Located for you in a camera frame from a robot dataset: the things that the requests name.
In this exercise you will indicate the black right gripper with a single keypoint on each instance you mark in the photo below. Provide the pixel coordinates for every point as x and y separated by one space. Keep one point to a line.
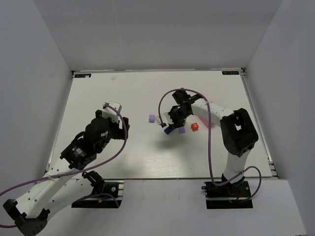
175 120

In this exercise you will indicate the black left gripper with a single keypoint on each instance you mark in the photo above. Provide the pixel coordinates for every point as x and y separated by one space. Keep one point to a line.
124 129

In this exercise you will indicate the small lilac wood block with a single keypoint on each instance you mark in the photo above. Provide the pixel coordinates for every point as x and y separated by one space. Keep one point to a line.
182 130

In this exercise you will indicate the dark blue wood block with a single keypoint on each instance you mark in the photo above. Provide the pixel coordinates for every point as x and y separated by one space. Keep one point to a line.
169 130

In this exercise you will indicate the red orange wood cube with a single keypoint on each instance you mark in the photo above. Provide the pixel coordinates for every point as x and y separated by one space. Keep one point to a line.
194 126

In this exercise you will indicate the large lilac wood block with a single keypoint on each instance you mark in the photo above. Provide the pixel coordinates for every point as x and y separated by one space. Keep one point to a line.
151 118

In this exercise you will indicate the pink plastic box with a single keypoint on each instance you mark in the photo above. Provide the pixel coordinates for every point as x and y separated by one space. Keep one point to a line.
206 122

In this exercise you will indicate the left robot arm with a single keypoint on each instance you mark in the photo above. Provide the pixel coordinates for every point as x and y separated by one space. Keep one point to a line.
30 212

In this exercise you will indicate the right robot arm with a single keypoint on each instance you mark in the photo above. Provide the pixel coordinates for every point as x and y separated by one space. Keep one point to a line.
237 129

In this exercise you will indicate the right blue table label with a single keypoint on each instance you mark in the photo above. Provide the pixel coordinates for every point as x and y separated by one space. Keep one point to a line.
230 72

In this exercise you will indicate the blue table label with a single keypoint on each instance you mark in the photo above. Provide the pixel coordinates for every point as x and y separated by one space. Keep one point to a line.
82 75
230 72

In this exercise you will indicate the left blue table label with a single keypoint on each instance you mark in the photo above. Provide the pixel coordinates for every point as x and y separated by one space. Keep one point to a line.
82 75

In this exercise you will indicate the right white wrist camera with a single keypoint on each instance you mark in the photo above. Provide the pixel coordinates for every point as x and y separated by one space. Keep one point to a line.
164 120

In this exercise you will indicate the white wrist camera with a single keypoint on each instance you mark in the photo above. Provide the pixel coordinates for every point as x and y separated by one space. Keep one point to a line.
110 110
164 120

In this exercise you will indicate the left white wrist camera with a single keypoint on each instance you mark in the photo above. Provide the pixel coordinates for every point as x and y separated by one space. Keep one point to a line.
110 110

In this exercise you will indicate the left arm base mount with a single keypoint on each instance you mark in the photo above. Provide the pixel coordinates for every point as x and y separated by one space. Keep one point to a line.
103 194

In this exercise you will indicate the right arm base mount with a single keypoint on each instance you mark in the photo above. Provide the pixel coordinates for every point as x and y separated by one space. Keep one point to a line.
230 196

